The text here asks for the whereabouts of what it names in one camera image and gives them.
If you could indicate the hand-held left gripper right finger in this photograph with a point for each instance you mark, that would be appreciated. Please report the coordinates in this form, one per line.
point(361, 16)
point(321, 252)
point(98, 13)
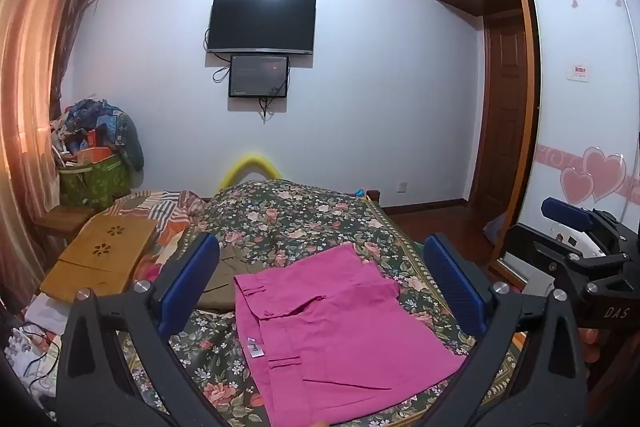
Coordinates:
point(452, 287)

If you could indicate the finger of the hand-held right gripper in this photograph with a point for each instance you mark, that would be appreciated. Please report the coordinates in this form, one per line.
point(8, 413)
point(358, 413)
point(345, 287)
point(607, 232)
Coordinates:
point(567, 212)
point(525, 247)

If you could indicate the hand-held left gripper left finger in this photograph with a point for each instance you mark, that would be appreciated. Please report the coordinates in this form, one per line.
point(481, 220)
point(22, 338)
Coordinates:
point(187, 277)

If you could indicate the pink pants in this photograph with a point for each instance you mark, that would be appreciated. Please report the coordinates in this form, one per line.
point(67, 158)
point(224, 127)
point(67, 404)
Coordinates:
point(340, 332)

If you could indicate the olive pants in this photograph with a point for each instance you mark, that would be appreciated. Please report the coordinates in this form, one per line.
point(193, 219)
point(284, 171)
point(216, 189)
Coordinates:
point(235, 263)

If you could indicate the person's right hand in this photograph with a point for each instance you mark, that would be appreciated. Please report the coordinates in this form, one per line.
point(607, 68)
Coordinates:
point(588, 339)

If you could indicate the purple cloth on floor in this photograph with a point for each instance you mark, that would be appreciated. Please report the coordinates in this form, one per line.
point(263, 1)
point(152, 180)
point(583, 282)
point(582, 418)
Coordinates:
point(496, 231)

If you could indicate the striped patchwork quilt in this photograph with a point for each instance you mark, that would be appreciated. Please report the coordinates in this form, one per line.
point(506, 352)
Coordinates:
point(165, 207)

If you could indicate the white heart-print sliding door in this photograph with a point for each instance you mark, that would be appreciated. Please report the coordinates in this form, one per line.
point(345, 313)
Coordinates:
point(580, 132)

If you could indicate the wooden lap table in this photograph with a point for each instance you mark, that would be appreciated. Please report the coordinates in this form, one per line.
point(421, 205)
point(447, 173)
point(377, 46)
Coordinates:
point(100, 257)

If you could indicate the brown wooden door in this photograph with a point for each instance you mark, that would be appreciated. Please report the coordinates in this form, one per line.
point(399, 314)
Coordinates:
point(510, 107)

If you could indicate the floral blanket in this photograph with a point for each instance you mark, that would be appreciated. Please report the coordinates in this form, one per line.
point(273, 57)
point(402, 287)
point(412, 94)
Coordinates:
point(300, 217)

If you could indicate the yellow foam arc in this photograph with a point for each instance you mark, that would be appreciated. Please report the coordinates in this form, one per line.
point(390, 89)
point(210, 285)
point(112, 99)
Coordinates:
point(252, 164)

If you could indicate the wooden stool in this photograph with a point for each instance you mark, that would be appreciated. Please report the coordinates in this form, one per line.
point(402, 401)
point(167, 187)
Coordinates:
point(65, 218)

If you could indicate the red and white sticker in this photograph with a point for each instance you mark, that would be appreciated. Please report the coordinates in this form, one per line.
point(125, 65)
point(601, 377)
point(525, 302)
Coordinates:
point(580, 72)

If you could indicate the pile of blue clothes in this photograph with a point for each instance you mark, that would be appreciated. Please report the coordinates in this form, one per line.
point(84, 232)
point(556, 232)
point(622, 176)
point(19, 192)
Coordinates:
point(107, 122)

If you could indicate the white printed cloth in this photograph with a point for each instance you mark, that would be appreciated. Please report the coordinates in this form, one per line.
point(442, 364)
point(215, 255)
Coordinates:
point(30, 357)

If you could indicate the orange curtain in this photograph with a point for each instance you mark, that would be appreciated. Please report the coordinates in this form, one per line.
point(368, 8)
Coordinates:
point(35, 107)

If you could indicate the white wall socket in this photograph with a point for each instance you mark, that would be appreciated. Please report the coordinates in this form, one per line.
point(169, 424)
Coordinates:
point(400, 186)

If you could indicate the wooden bed frame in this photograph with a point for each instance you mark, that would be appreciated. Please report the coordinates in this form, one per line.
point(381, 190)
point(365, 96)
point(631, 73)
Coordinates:
point(374, 195)

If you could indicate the small black wall monitor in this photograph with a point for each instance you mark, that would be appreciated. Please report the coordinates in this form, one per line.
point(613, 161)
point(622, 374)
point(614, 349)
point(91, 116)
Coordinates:
point(258, 76)

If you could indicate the black wall television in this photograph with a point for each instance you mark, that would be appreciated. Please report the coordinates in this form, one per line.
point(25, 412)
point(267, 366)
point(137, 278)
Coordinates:
point(262, 24)

